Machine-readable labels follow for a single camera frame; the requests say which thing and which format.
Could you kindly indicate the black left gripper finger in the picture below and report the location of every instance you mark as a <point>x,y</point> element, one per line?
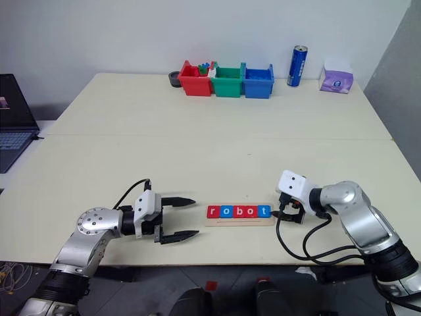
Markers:
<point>177,201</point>
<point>181,236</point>

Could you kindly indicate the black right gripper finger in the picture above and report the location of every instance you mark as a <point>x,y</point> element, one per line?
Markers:
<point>292,220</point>
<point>283,201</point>

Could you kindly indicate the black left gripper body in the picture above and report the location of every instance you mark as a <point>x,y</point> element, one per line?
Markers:
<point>158,227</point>

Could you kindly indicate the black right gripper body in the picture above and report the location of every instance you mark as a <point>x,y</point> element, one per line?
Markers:
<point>296,208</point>

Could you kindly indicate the blue letter t block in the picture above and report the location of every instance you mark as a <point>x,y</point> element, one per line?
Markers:
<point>264,211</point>

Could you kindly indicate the red letter o block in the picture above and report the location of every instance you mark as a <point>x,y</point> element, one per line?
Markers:
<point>251,211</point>

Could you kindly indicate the red letter r block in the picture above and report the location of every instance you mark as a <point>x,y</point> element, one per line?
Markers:
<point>213,212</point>

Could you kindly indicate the red letter b block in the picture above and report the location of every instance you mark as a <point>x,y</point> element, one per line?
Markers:
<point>238,212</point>

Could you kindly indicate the blue letter o block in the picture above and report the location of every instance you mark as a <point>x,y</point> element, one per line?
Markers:
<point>226,212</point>

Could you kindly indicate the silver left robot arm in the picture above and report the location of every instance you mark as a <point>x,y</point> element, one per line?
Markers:
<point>93,224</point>

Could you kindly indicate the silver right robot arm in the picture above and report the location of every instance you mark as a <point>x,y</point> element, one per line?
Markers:
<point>361,217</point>

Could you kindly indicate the wooden letter tile holder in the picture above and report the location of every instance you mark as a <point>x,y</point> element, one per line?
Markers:
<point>240,222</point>

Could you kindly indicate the crumpled white paper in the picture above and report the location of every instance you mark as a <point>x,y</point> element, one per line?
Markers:
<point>306,272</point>

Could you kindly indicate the red square patch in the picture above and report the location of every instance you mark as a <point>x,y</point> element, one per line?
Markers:
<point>211,285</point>

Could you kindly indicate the blue plastic storage bin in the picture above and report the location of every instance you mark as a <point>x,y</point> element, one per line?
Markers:
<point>258,88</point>

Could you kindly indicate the red plastic storage bin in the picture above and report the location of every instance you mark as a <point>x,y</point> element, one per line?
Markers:
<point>197,86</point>

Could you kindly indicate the green plastic storage bin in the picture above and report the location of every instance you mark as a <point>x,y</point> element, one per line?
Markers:
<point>227,88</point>

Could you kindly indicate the purple tissue box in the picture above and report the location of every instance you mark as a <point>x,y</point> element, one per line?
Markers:
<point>335,80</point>

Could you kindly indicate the white toy piece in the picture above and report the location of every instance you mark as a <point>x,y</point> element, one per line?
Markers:
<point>212,72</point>

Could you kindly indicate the green toy brick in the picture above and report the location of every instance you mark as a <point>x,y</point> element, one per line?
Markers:
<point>203,69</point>

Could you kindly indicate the blue drink can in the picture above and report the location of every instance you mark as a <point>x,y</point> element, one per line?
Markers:
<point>297,67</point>

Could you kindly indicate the dark laptop computer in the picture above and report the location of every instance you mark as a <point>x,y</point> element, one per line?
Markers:
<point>13,112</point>

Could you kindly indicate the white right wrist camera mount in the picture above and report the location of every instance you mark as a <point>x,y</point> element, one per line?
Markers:
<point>292,182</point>

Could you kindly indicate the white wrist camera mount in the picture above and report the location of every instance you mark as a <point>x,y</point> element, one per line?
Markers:
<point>146,204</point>
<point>292,182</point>

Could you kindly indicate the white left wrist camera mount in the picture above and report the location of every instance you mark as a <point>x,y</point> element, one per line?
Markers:
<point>146,204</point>

